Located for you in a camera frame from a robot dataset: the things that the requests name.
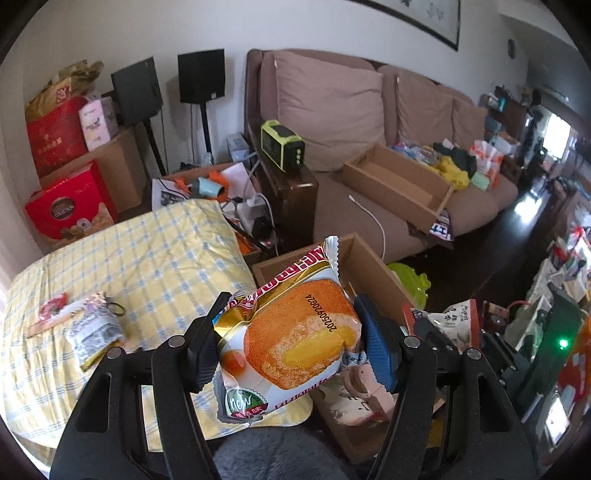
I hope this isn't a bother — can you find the gold foil packet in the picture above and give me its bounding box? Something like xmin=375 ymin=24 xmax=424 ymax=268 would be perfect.
xmin=78 ymin=342 xmax=125 ymax=374

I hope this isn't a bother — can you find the large beige sofa cushion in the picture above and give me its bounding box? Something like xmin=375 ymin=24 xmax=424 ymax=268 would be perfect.
xmin=274 ymin=50 xmax=386 ymax=172

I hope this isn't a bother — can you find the white red snack packet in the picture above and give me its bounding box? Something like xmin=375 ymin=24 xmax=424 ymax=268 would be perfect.
xmin=65 ymin=309 xmax=125 ymax=358

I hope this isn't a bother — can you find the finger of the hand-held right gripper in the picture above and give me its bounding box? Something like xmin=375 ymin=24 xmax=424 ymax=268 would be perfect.
xmin=412 ymin=318 xmax=462 ymax=358
xmin=480 ymin=316 xmax=517 ymax=370

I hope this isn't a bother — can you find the large brown cardboard box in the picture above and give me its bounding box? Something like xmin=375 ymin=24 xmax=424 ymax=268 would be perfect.
xmin=88 ymin=127 xmax=148 ymax=213

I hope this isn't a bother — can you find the shallow cardboard tray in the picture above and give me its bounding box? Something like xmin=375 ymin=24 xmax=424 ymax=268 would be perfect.
xmin=342 ymin=144 xmax=455 ymax=232

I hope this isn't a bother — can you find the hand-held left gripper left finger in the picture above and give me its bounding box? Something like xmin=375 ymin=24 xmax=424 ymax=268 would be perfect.
xmin=48 ymin=291 xmax=232 ymax=480

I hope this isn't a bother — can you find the pale blue orange device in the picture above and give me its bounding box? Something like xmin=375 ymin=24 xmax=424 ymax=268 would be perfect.
xmin=191 ymin=178 xmax=232 ymax=199

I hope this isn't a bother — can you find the orange white plastic bag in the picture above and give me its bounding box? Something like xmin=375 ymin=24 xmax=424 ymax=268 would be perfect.
xmin=468 ymin=140 xmax=505 ymax=190

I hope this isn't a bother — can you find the black speaker stand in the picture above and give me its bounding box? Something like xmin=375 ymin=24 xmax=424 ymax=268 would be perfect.
xmin=139 ymin=117 xmax=169 ymax=178
xmin=198 ymin=102 xmax=215 ymax=155

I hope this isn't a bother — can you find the black cloth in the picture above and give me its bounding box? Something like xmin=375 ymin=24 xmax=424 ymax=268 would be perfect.
xmin=434 ymin=143 xmax=477 ymax=176

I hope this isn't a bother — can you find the framed ink painting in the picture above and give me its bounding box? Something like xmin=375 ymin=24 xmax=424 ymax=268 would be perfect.
xmin=355 ymin=0 xmax=462 ymax=51

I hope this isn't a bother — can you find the green portable radio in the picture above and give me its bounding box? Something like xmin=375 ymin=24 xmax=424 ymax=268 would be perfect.
xmin=261 ymin=120 xmax=306 ymax=172

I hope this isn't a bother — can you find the pile of colourful packets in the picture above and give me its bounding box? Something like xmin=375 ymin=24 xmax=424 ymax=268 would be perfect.
xmin=390 ymin=138 xmax=444 ymax=171

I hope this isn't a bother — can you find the white snack packet dark print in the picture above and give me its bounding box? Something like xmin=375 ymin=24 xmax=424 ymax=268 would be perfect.
xmin=402 ymin=299 xmax=481 ymax=352

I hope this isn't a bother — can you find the red gift bag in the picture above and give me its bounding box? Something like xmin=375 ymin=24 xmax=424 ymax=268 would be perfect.
xmin=25 ymin=95 xmax=90 ymax=178

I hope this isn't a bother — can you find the yellow plaid tablecloth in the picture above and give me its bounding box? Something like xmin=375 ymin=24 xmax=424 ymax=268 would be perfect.
xmin=0 ymin=198 xmax=315 ymax=462

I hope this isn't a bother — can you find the black speaker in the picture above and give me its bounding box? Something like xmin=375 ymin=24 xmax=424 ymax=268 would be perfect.
xmin=178 ymin=48 xmax=226 ymax=104
xmin=111 ymin=56 xmax=163 ymax=127

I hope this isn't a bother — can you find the cardboard box of clutter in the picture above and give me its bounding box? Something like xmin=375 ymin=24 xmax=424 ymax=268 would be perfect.
xmin=151 ymin=161 xmax=259 ymax=217

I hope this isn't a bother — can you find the orange cake snack bag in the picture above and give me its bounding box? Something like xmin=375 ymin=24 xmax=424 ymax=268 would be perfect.
xmin=211 ymin=236 xmax=370 ymax=423

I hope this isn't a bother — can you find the yellow plastic bag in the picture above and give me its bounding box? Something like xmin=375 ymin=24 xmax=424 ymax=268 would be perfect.
xmin=431 ymin=154 xmax=472 ymax=191

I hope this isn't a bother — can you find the green plastic toy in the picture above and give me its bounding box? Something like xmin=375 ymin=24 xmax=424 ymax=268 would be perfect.
xmin=387 ymin=262 xmax=430 ymax=310

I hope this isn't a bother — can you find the pile of assorted bags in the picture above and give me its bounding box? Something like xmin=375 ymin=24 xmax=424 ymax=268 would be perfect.
xmin=531 ymin=222 xmax=591 ymax=324

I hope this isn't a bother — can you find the black power adapter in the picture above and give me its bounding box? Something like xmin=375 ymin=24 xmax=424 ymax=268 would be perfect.
xmin=252 ymin=217 xmax=278 ymax=241

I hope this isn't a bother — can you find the black white patterned card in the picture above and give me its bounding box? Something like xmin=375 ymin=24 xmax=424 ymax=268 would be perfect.
xmin=425 ymin=215 xmax=455 ymax=241

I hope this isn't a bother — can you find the red gift box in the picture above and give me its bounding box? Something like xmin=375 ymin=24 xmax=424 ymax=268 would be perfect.
xmin=24 ymin=161 xmax=119 ymax=250

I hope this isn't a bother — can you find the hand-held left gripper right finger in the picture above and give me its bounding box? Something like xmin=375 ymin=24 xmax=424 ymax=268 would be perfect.
xmin=353 ymin=294 xmax=541 ymax=480

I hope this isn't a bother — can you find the wooden rolling pin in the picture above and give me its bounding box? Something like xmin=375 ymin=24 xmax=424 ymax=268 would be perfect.
xmin=25 ymin=298 xmax=100 ymax=340

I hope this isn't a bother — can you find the brown sofa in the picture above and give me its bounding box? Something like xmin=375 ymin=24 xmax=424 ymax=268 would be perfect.
xmin=245 ymin=48 xmax=520 ymax=264

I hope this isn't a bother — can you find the white pink box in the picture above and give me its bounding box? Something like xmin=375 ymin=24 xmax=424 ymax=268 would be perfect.
xmin=78 ymin=96 xmax=119 ymax=152

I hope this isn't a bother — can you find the pale blue box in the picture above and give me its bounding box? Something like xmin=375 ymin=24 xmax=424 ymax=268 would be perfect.
xmin=226 ymin=133 xmax=254 ymax=160

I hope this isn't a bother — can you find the gold crumpled bag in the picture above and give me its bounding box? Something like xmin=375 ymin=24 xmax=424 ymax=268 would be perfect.
xmin=25 ymin=59 xmax=105 ymax=112

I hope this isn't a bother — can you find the white cable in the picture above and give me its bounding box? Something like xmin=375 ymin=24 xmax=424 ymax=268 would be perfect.
xmin=348 ymin=195 xmax=386 ymax=259

